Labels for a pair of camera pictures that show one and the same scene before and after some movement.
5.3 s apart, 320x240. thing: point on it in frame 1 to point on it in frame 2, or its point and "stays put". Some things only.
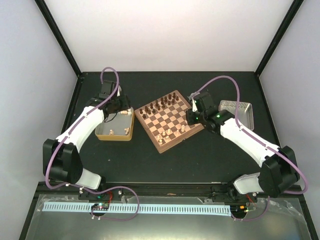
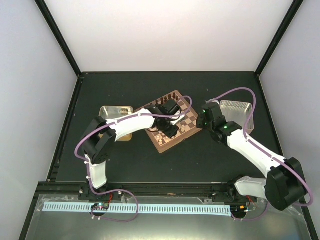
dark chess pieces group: [157, 104] stays put
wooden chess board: [164, 120] stays put
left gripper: [126, 103] to [171, 133]
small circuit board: [101, 206] stays put
